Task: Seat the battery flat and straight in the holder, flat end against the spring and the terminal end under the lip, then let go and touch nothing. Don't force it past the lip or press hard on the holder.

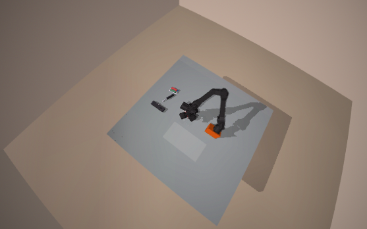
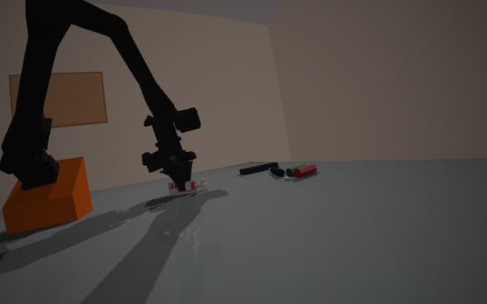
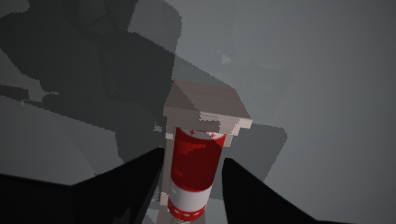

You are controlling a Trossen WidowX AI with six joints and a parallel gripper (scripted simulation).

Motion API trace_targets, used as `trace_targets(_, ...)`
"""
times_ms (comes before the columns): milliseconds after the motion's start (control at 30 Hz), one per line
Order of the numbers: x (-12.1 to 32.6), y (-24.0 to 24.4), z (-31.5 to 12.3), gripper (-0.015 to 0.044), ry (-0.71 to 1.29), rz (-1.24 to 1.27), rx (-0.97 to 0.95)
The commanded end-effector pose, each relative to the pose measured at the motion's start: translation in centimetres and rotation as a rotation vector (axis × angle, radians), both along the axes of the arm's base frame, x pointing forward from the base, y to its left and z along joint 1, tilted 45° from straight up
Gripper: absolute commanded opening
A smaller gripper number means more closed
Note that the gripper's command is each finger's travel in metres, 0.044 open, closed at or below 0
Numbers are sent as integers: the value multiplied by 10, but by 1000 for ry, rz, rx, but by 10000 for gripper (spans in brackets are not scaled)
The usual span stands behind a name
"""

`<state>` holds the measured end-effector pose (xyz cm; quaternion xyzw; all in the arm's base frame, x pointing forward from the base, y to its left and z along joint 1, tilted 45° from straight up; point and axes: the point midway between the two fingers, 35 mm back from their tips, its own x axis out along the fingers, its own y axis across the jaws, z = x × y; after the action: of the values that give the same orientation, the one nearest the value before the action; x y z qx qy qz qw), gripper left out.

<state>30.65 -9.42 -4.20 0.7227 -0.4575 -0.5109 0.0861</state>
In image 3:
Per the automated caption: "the red and white battery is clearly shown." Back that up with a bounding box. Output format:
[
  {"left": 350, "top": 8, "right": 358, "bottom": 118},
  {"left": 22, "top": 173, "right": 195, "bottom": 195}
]
[{"left": 167, "top": 127, "right": 226, "bottom": 221}]

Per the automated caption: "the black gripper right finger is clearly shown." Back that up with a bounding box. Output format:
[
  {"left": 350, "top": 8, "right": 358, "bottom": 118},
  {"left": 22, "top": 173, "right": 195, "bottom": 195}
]
[{"left": 222, "top": 158, "right": 353, "bottom": 224}]

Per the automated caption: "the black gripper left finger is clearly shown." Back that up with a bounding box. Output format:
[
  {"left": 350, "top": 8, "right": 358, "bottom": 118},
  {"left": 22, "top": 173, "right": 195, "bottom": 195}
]
[{"left": 0, "top": 148, "right": 165, "bottom": 224}]

